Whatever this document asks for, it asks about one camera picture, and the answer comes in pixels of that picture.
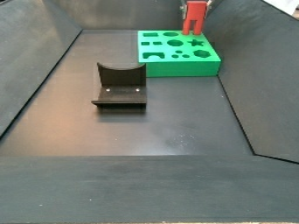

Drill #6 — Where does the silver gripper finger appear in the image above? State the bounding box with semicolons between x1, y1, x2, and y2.
207;0;214;11

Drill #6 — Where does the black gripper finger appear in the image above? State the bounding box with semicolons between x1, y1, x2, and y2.
180;0;187;19

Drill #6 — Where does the red square-circle peg block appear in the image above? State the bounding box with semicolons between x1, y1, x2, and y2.
182;1;208;35

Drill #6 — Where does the green foam shape board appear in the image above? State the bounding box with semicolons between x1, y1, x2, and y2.
138;31;220;77

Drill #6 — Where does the black curved holder bracket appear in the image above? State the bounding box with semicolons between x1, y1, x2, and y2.
91;63;147;107

